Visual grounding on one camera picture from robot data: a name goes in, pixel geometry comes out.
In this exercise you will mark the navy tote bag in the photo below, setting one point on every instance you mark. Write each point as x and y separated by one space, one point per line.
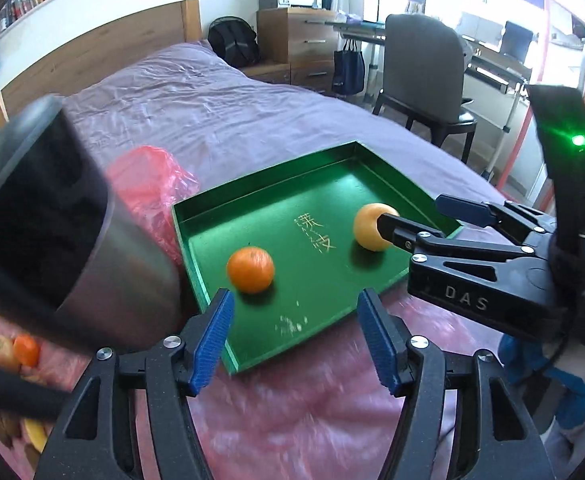
348 67

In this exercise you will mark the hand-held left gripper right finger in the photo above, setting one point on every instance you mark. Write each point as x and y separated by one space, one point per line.
380 340

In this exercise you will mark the yellow-orange round fruit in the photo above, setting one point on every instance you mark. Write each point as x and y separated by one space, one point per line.
367 227

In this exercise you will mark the green tray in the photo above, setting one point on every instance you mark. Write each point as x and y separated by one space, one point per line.
282 195

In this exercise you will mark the yellow banana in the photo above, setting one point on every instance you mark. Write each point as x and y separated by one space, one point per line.
35 435

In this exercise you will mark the brown kiwi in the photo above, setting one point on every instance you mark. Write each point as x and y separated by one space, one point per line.
7 427

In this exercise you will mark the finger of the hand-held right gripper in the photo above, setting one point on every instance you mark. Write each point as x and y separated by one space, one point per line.
462 209
392 227

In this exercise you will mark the black backpack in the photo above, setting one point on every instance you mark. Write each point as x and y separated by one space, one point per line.
233 42

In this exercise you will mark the purple bed cover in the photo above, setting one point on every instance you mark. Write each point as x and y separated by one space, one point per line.
222 110

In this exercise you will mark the yellow-red apple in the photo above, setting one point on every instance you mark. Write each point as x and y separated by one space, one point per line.
0 352

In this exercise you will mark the pink plastic sheet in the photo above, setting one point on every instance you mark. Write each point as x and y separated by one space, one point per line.
297 410

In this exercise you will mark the wooden headboard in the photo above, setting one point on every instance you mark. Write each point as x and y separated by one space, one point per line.
97 45

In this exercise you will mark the low wooden nightstand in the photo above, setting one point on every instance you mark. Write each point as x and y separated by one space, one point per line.
267 72

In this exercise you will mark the orange tangerine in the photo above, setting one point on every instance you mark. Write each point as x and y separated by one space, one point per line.
251 270
26 351

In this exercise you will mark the wooden dresser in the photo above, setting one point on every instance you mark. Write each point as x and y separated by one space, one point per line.
302 35

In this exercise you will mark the person's right hand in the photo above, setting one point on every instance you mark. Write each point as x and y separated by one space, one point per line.
572 395

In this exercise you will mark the grey chair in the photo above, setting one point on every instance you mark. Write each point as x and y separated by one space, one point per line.
422 65

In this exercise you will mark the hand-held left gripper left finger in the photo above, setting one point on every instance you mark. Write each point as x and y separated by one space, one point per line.
212 340

